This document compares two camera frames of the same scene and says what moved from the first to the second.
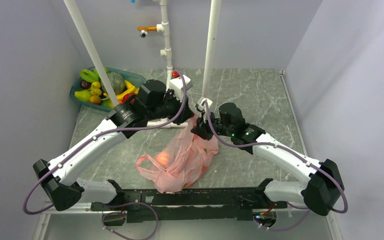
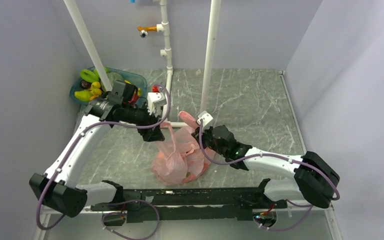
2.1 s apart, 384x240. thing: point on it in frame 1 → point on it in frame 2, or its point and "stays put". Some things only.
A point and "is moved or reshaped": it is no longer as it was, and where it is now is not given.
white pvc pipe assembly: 163,27 stays put
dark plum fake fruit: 85,84 stays put
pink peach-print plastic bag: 181,164 is moved or reshaped
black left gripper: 186,113 → 152,134
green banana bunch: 92,76 stays put
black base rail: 144,205 stays put
